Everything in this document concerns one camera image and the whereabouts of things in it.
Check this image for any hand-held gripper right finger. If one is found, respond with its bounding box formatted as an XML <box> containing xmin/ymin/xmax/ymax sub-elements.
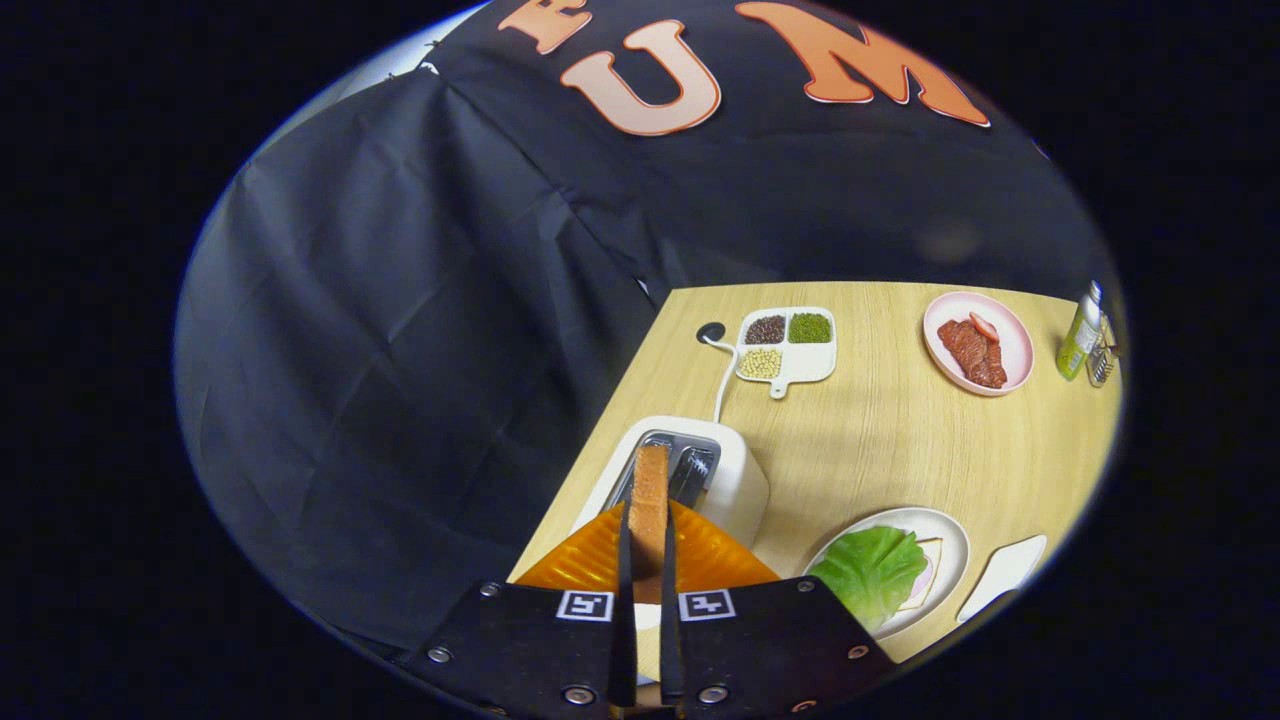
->
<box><xmin>655</xmin><ymin>500</ymin><xmax>896</xmax><ymax>719</ymax></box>

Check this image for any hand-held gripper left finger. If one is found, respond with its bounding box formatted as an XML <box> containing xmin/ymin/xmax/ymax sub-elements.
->
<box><xmin>400</xmin><ymin>500</ymin><xmax>641</xmax><ymax>719</ymax></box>

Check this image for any green lettuce leaf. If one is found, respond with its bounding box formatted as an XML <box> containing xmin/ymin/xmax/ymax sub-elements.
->
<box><xmin>808</xmin><ymin>526</ymin><xmax>929</xmax><ymax>633</ymax></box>

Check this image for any toasted bread slice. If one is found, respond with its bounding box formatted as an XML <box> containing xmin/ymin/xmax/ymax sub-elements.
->
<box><xmin>627</xmin><ymin>444</ymin><xmax>673</xmax><ymax>606</ymax></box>

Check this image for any white toaster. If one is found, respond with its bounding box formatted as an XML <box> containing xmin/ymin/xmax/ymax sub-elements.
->
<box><xmin>572</xmin><ymin>415</ymin><xmax>771</xmax><ymax>551</ymax></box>

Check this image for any white bread slice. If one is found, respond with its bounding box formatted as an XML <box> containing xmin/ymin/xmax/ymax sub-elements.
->
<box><xmin>900</xmin><ymin>538</ymin><xmax>944</xmax><ymax>611</ymax></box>

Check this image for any white round plate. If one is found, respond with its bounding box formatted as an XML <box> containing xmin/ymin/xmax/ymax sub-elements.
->
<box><xmin>803</xmin><ymin>507</ymin><xmax>971</xmax><ymax>641</ymax></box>

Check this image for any white rounded square dish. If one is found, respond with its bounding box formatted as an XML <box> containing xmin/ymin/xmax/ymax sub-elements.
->
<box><xmin>955</xmin><ymin>534</ymin><xmax>1048</xmax><ymax>625</ymax></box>

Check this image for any white divided spice tray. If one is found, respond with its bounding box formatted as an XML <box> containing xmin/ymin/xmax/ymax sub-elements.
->
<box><xmin>734</xmin><ymin>306</ymin><xmax>838</xmax><ymax>400</ymax></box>

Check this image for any brown meat piece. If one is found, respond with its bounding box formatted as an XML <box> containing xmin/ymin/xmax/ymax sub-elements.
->
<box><xmin>937</xmin><ymin>318</ymin><xmax>1008</xmax><ymax>390</ymax></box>

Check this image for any black backdrop cloth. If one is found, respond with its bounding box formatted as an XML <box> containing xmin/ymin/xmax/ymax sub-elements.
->
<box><xmin>172</xmin><ymin>0</ymin><xmax>1111</xmax><ymax>651</ymax></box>

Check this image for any pink plate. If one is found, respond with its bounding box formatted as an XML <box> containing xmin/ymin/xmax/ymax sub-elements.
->
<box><xmin>922</xmin><ymin>291</ymin><xmax>1035</xmax><ymax>398</ymax></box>

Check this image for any silver bottle with green label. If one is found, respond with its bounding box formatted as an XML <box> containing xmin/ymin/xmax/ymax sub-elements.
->
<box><xmin>1055</xmin><ymin>280</ymin><xmax>1104</xmax><ymax>382</ymax></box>

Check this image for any white toaster cable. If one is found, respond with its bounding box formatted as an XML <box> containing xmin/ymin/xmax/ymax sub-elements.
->
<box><xmin>700</xmin><ymin>338</ymin><xmax>741</xmax><ymax>423</ymax></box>

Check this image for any wire cutlery basket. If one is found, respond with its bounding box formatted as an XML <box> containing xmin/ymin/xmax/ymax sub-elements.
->
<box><xmin>1085</xmin><ymin>315</ymin><xmax>1121</xmax><ymax>389</ymax></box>

